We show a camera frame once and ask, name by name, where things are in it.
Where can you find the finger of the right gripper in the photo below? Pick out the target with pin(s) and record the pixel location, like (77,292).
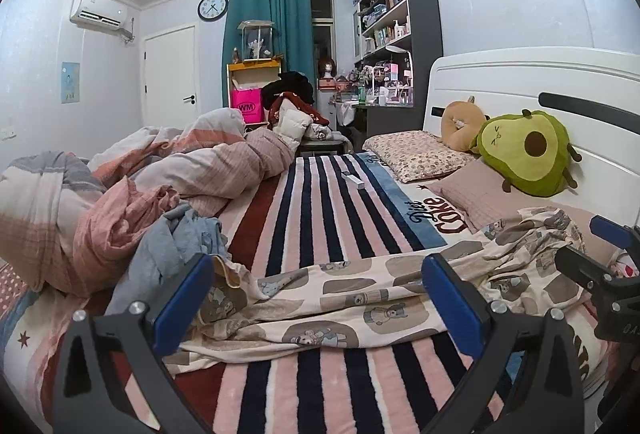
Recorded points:
(607,230)

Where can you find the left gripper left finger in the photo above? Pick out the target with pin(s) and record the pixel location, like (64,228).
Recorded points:
(88,395)

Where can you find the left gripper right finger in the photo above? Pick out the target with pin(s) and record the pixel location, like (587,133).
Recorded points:
(524,376)

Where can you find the bear print pyjama pants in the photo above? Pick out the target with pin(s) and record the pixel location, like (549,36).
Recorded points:
(380,301)

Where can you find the green avocado plush pillow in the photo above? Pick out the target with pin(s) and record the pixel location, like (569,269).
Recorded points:
(531,151)

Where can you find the white bed headboard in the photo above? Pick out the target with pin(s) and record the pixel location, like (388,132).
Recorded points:
(594,93)

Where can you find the pink ribbed pillow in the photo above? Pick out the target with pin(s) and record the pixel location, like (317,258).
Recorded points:
(476,191)

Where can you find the pink checked duvet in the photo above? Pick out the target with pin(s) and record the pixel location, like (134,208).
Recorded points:
(74,224)

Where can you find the grey blue crumpled garment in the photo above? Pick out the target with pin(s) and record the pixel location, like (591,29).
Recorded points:
(165,248)

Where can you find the tan bear plush toy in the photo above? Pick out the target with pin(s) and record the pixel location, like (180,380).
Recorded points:
(460,124)

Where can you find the floral pillow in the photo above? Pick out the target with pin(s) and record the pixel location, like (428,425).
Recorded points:
(416,155)

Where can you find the white remote control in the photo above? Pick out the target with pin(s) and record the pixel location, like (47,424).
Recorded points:
(353,179)

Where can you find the striped plush bed blanket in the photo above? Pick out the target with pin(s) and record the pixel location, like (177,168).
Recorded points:
(310,216)

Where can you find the dark bookshelf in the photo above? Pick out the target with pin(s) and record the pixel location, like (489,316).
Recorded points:
(398,42)

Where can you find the pink shopping bag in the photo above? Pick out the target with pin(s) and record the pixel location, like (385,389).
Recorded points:
(249,103)

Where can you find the wig on mannequin head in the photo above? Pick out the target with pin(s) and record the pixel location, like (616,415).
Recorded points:
(326,68)

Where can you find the white door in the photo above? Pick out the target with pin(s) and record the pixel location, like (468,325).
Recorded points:
(170,78)

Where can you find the pile of clothes on chair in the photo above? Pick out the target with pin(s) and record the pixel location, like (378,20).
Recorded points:
(289,103)

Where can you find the yellow white shelf cabinet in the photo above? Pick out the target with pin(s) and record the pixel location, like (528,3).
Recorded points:
(252,74)

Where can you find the white air conditioner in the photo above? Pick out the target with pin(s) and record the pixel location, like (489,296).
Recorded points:
(107,14)

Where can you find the glass display case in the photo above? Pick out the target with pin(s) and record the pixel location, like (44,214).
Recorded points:
(256,40)

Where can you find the teal curtain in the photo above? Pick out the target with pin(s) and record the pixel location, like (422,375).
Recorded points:
(292,34)

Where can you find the blue wall poster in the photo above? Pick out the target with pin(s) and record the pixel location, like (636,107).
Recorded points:
(69,82)

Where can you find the round wall clock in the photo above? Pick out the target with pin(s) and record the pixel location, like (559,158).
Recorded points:
(212,10)

